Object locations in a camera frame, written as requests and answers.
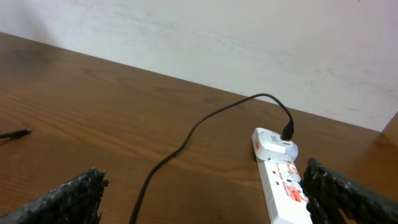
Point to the white USB charger adapter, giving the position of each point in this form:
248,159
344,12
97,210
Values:
269,147

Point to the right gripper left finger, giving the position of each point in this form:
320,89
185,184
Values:
76,202

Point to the white power strip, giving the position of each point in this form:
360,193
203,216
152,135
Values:
285,199

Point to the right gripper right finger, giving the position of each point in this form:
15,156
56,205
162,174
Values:
334,198

